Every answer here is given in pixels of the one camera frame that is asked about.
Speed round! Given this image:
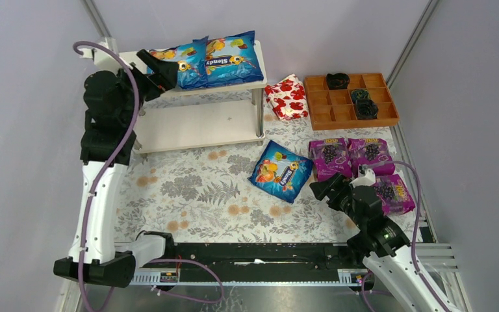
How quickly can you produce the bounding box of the blue Slendy candy bag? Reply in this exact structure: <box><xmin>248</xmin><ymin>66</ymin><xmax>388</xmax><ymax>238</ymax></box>
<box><xmin>148</xmin><ymin>36</ymin><xmax>208</xmax><ymax>90</ymax></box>
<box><xmin>248</xmin><ymin>140</ymin><xmax>314</xmax><ymax>203</ymax></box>

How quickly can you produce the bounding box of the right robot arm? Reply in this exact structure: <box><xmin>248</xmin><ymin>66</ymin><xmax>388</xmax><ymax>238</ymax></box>
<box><xmin>309</xmin><ymin>170</ymin><xmax>459</xmax><ymax>311</ymax></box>

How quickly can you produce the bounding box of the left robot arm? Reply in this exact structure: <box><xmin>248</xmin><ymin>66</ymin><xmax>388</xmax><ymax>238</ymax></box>
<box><xmin>53</xmin><ymin>50</ymin><xmax>178</xmax><ymax>288</ymax></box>

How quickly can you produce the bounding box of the purple grape candy bag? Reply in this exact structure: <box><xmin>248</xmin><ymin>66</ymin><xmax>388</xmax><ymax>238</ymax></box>
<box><xmin>372</xmin><ymin>174</ymin><xmax>416</xmax><ymax>216</ymax></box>
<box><xmin>308</xmin><ymin>138</ymin><xmax>353</xmax><ymax>182</ymax></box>
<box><xmin>348</xmin><ymin>138</ymin><xmax>395</xmax><ymax>177</ymax></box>

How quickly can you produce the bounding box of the blue candy bag on shelf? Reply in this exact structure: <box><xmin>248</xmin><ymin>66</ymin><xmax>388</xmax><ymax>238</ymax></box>
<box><xmin>205</xmin><ymin>31</ymin><xmax>264</xmax><ymax>88</ymax></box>

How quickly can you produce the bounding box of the white two-tier shelf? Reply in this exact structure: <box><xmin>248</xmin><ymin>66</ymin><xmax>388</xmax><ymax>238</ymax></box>
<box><xmin>118</xmin><ymin>40</ymin><xmax>268</xmax><ymax>155</ymax></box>

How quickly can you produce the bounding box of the wooden compartment tray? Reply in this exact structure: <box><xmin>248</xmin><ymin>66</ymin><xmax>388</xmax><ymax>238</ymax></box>
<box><xmin>303</xmin><ymin>73</ymin><xmax>400</xmax><ymax>131</ymax></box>

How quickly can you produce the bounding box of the black coiled item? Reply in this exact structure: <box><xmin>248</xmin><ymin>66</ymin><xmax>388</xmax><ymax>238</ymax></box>
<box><xmin>326</xmin><ymin>73</ymin><xmax>351</xmax><ymax>90</ymax></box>
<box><xmin>354</xmin><ymin>99</ymin><xmax>379</xmax><ymax>120</ymax></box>

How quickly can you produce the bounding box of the red floral white pouch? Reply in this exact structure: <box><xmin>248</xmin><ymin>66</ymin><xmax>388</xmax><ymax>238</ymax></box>
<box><xmin>264</xmin><ymin>74</ymin><xmax>309</xmax><ymax>120</ymax></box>

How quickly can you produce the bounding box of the dark green coiled item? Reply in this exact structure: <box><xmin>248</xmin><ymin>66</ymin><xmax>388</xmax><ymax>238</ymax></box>
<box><xmin>350</xmin><ymin>88</ymin><xmax>370</xmax><ymax>103</ymax></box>

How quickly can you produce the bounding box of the floral table mat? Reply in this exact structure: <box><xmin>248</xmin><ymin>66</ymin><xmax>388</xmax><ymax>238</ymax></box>
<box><xmin>114</xmin><ymin>142</ymin><xmax>357</xmax><ymax>243</ymax></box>

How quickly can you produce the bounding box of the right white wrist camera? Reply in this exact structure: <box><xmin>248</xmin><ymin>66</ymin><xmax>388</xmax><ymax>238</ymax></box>
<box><xmin>350</xmin><ymin>169</ymin><xmax>376</xmax><ymax>188</ymax></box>

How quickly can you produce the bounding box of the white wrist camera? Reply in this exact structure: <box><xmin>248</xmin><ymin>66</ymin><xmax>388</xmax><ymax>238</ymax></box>
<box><xmin>79</xmin><ymin>37</ymin><xmax>122</xmax><ymax>72</ymax></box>
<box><xmin>350</xmin><ymin>169</ymin><xmax>376</xmax><ymax>188</ymax></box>

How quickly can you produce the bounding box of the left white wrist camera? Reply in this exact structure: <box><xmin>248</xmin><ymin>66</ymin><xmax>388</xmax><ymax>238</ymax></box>
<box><xmin>79</xmin><ymin>37</ymin><xmax>122</xmax><ymax>72</ymax></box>

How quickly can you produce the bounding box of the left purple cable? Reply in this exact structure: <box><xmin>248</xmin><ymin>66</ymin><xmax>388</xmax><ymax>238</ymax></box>
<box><xmin>72</xmin><ymin>40</ymin><xmax>225</xmax><ymax>312</ymax></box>

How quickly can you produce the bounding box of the purple cable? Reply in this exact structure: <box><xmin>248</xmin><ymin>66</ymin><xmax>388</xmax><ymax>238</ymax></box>
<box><xmin>72</xmin><ymin>40</ymin><xmax>225</xmax><ymax>312</ymax></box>
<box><xmin>359</xmin><ymin>161</ymin><xmax>450</xmax><ymax>312</ymax></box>

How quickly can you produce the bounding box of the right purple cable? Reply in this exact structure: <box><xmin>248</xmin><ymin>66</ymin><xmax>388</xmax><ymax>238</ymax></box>
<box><xmin>359</xmin><ymin>161</ymin><xmax>450</xmax><ymax>312</ymax></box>

